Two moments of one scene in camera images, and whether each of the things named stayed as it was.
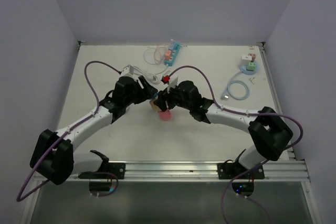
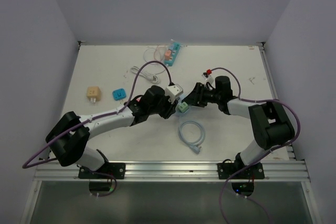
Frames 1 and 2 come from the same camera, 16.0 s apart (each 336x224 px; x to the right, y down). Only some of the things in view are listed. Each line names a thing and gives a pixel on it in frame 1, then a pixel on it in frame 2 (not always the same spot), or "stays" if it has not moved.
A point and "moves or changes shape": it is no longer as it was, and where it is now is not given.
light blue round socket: [243, 68] to [181, 97]
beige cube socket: [154, 106] moves or changes shape
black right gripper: [161, 102] to [196, 97]
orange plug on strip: [167, 55] stays
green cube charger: [251, 67] moves or changes shape
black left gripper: [146, 91] to [170, 108]
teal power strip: [174, 48] stays
